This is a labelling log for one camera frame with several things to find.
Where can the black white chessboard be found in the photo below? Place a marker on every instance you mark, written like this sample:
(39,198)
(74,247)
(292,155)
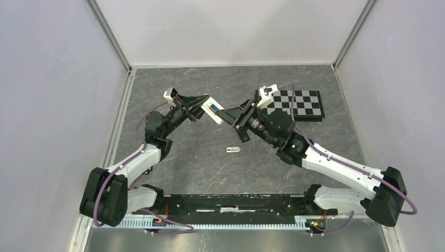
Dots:
(307,105)

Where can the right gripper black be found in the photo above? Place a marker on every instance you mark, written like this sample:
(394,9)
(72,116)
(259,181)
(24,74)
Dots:
(236,116)

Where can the black remote control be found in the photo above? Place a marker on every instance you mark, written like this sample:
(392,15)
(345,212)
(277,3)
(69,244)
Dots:
(243,135)

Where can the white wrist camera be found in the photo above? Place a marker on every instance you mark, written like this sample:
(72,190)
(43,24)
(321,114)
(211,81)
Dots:
(169,96)
(266,95)

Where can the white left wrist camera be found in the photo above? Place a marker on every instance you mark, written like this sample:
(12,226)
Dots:
(169,96)

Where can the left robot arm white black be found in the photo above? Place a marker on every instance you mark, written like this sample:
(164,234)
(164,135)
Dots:
(107,197)

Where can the white slotted cable duct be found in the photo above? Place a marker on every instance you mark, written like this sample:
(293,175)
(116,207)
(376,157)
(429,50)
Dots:
(153,223)

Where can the white remote control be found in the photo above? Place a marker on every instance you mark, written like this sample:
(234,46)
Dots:
(205,106)

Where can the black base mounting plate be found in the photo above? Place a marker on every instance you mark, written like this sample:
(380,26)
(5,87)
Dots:
(237,208)

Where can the white battery cover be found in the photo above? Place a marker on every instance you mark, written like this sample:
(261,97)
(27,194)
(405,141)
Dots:
(233,149)

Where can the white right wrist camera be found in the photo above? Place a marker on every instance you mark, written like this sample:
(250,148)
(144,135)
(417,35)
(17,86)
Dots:
(266,95)

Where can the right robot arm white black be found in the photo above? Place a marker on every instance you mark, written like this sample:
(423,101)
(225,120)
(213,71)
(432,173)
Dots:
(380,194)

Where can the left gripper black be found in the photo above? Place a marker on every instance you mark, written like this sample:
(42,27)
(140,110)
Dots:
(191,102)

